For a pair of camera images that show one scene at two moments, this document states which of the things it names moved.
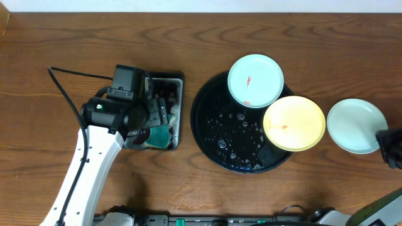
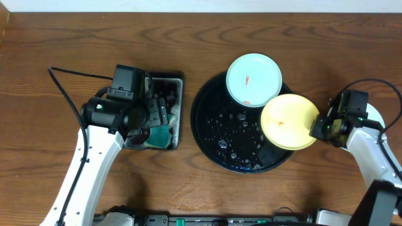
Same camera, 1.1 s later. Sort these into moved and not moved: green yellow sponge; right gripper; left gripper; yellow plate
Moved: right gripper
Not moved: yellow plate; left gripper; green yellow sponge
